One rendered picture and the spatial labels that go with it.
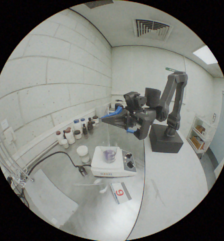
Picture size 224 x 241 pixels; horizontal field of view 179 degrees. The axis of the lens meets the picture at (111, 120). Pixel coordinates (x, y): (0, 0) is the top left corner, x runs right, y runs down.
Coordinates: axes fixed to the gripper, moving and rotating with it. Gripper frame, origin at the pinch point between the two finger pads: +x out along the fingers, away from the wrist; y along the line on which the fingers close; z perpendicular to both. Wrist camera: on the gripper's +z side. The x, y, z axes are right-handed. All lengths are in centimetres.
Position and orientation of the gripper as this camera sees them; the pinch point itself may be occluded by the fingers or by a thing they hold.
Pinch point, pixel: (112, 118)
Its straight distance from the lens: 21.5
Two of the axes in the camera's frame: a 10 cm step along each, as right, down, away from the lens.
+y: 3.0, 3.8, -8.8
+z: 0.0, -9.2, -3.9
